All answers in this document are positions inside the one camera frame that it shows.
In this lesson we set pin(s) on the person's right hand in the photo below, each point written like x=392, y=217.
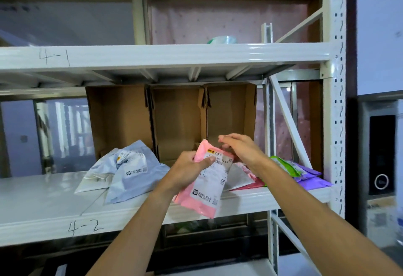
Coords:
x=244, y=150

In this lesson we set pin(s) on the person's left hand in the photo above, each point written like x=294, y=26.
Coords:
x=182, y=172

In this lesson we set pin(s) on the small pink packet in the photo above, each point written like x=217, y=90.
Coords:
x=201, y=203

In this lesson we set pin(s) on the green mailer bag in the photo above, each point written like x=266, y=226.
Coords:
x=285, y=165

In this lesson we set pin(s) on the large grey-blue mailer bag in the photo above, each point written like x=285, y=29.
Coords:
x=135, y=184

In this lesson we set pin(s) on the purple mailer bag front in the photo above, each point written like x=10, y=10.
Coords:
x=310, y=172

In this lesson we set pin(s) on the person's right forearm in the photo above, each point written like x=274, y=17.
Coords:
x=321, y=222

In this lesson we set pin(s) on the person's left forearm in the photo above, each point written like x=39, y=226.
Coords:
x=135, y=238

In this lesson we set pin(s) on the white metal shelf rack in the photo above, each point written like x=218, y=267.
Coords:
x=47, y=197

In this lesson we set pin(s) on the open brown cardboard box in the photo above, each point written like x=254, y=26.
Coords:
x=119, y=118
x=230, y=109
x=176, y=118

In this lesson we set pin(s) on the clear tape roll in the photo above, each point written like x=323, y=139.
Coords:
x=222, y=40

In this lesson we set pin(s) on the grey device housing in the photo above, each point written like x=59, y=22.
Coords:
x=363, y=159

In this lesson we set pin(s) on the taped cardboard box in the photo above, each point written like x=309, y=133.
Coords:
x=381, y=222

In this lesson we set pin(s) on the black package with white label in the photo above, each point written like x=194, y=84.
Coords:
x=61, y=271

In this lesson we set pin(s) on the metal window frame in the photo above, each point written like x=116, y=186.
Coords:
x=37, y=137

